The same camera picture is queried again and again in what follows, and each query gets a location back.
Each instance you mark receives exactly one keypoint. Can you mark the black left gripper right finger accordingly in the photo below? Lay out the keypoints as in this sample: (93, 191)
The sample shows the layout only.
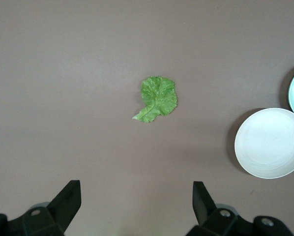
(203, 209)

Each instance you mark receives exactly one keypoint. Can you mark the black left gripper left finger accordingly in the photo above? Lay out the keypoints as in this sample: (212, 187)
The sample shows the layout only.
(63, 209)

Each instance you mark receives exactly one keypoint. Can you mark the green lettuce leaf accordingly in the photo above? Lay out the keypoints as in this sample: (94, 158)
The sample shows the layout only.
(159, 98)

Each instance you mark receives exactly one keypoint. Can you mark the beige plate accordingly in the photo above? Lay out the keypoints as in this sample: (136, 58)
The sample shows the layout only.
(270, 145)

